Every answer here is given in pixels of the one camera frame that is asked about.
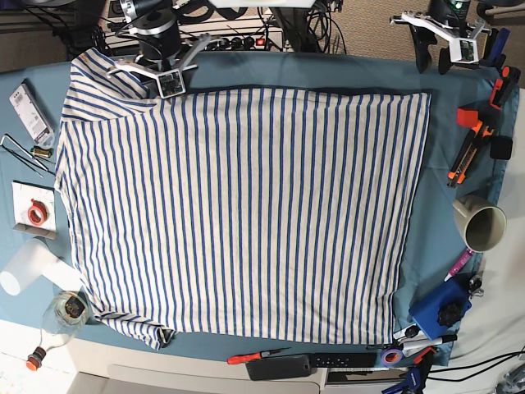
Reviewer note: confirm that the metal hex key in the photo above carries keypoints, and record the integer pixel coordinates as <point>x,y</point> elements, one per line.
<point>11,146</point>

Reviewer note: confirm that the blue white striped T-shirt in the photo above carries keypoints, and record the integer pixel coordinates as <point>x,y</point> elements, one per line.
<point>255,212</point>

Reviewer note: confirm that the black power strip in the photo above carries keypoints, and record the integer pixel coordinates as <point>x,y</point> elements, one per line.
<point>238,43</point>

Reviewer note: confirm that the clear glass bottle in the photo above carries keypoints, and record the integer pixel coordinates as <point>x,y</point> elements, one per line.
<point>63,318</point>

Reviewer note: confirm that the blue black bar clamp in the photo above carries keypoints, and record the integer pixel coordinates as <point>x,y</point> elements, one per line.
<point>415,379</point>

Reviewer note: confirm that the blue plastic box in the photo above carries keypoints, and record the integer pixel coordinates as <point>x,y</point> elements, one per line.
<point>441,309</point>

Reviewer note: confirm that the purple tape roll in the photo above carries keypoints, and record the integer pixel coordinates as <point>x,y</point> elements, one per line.
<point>391,357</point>

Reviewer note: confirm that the black square block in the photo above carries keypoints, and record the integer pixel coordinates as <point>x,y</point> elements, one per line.
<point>501,148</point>

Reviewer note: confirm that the orange black utility knife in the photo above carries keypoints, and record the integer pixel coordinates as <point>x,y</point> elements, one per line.
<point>478,135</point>

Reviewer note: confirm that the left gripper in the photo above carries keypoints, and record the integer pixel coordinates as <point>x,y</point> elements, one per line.
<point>451,13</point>

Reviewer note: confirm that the white barcode blister pack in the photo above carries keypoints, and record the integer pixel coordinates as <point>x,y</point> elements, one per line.
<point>32,117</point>

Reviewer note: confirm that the black smartphone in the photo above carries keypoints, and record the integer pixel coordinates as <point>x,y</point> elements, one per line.
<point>277,368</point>

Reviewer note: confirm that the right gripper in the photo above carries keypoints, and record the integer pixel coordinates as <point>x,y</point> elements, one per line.
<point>159,39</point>

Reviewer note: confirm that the black marker pen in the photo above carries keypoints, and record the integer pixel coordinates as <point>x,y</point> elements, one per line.
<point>412,347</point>

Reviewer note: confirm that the pink white pen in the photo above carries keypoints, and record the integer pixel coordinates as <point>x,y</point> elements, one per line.
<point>459,264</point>

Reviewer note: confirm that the orange black clamp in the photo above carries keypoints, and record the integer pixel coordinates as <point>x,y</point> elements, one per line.
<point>504,85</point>

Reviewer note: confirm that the red tape roll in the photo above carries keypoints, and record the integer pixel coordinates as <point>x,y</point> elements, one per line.
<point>37,213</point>

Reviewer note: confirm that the black remote control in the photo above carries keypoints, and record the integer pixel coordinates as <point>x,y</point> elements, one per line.
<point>343,360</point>

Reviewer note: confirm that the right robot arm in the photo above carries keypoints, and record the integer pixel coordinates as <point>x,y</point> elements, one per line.
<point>133,10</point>

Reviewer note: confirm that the orange plastic block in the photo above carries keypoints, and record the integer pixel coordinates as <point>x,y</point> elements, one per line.
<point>467,117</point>

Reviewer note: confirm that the grey ceramic mug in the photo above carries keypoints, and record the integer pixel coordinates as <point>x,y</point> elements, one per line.
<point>480,223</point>

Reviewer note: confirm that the gold green battery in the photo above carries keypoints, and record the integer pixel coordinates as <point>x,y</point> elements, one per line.
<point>41,153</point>

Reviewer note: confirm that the red handled screwdriver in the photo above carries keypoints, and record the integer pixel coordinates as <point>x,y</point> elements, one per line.
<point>242,359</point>

